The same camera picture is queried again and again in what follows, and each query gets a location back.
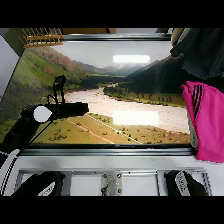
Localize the pink garment with black stripes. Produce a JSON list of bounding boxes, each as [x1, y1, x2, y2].
[[180, 80, 224, 164]]

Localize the dark grey garment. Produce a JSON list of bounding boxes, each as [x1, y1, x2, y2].
[[169, 27, 224, 82]]

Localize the black cable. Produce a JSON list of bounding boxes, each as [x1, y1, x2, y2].
[[27, 119, 54, 146]]

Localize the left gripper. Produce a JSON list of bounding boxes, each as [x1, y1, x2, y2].
[[62, 101, 90, 118]]

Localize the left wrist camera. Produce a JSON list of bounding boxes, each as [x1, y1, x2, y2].
[[52, 74, 67, 105]]

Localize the silver frame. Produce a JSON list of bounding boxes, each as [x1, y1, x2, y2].
[[13, 32, 214, 197]]

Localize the row of brown clothes hangers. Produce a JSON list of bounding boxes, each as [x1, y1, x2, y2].
[[20, 27, 65, 49]]

